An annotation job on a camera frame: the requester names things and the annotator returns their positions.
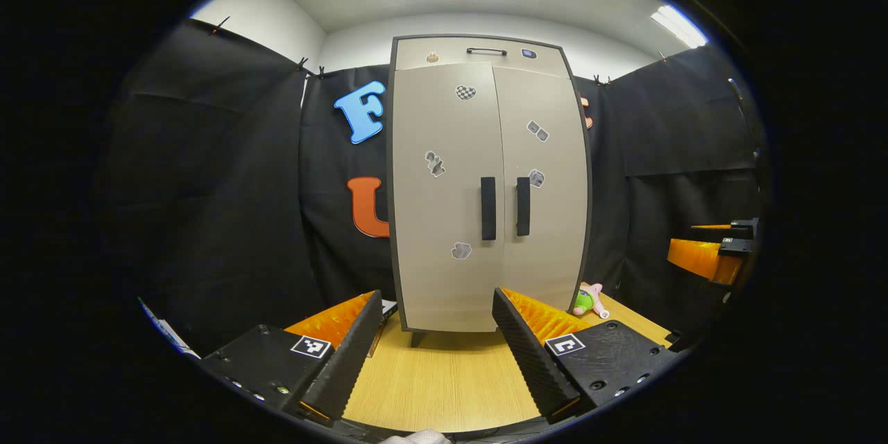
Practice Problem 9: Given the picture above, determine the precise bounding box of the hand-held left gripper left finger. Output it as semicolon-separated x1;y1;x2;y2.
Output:
201;289;384;424

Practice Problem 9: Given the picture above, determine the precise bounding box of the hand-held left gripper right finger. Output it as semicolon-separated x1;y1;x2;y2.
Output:
491;287;677;424

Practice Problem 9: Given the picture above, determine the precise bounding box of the grey shoe cabinet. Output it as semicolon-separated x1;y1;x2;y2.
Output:
386;33;592;348

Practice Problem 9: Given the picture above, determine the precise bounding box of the grey cabinet door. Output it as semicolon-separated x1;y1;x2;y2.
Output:
391;62;506;333
493;66;590;314

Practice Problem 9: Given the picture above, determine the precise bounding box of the grey cabinet drawer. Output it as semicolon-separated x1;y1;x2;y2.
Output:
394;37;572;80

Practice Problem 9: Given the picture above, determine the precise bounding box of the small flat box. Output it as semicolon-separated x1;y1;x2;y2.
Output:
368;300;400;359

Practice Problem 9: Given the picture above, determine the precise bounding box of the pink plush toy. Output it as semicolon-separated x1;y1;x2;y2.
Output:
573;282;611;321

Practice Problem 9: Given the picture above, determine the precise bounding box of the white printed board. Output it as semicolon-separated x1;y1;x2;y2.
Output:
139;297;202;360

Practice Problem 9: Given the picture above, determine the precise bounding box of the narrow ceiling light strip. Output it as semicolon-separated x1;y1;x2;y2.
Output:
651;6;709;50

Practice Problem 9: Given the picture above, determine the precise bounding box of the black backdrop cloth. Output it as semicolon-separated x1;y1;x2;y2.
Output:
97;17;764;356

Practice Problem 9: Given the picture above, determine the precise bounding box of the black door handle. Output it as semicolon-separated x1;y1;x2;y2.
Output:
515;177;531;237
481;177;497;241

